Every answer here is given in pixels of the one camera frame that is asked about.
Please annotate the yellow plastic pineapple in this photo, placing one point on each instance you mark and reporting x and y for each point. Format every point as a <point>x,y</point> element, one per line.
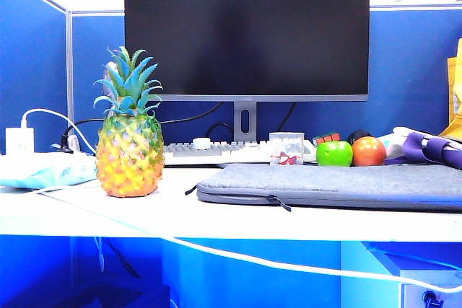
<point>130,156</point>

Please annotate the gray felt laptop bag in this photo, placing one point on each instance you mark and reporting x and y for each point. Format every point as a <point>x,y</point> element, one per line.
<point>325,181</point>

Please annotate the yellow paper bag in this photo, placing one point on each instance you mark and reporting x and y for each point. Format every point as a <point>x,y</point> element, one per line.
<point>454,81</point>

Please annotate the white gray keyboard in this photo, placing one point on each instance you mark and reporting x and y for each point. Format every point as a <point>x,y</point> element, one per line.
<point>216,150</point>

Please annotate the gray monitor stand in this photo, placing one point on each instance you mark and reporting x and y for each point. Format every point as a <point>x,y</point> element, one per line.
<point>238,113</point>

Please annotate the white round knob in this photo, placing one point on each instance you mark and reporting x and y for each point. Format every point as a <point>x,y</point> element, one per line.
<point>201,143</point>

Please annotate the clear box with ribbon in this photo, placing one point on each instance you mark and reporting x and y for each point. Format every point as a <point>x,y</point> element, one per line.
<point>287,145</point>

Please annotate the red ball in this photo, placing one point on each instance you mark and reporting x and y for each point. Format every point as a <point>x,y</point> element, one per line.
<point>326,138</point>

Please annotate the black computer monitor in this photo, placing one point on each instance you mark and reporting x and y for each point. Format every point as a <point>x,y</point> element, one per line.
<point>245,34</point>

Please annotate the green apple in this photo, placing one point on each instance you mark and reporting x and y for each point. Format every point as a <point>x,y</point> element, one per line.
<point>334,154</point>

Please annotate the black round object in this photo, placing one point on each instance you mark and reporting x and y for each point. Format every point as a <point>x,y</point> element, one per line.
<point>359,134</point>

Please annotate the silver faceted figurine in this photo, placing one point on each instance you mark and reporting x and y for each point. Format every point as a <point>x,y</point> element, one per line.
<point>105,88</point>

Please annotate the orange red round fruit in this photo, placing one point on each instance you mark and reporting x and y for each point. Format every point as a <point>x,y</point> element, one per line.
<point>369,152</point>

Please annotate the black power plug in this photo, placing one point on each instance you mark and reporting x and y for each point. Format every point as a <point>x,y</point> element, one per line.
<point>65,141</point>

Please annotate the purple cloth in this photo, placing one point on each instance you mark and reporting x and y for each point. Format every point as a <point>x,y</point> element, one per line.
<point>415,145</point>

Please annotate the light blue wipes pack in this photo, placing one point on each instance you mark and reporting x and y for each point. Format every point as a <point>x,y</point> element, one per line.
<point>43,172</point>

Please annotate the white charger block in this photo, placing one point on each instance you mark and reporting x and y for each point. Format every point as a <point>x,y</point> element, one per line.
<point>19,140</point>

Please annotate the white drawer cabinet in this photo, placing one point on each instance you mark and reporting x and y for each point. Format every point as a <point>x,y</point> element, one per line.
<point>411,297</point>

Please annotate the gray partition post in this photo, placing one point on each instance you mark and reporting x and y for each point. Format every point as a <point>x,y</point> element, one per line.
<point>69,70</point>

